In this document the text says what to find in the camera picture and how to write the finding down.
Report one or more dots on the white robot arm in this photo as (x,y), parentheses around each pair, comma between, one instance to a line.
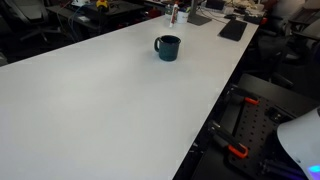
(301,140)

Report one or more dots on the dark green enamel mug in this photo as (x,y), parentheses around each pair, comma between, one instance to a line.
(168,51)

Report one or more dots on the white round container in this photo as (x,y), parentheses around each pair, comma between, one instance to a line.
(182,17)

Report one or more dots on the white red tube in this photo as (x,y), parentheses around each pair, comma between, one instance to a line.
(173,15)

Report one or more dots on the black orange bar clamp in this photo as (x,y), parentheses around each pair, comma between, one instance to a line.
(243,96)
(230,140)

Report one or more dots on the black desk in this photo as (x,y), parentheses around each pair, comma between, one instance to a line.
(106,15)

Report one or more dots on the black flat pad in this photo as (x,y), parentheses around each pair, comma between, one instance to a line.
(233,30)

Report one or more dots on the black computer mouse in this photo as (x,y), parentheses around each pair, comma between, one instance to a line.
(230,16)

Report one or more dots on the yellow tool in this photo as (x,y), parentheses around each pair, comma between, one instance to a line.
(102,4)

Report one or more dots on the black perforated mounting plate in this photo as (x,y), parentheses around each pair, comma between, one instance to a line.
(256,130)

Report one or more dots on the black power socket block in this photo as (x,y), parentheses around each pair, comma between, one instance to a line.
(276,114)

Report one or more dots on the black office chair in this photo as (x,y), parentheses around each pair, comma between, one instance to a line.
(276,56)

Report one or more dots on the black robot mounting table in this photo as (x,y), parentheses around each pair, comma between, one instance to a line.
(283,93)

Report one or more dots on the grey office chair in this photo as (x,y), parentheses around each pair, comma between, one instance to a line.
(30,13)

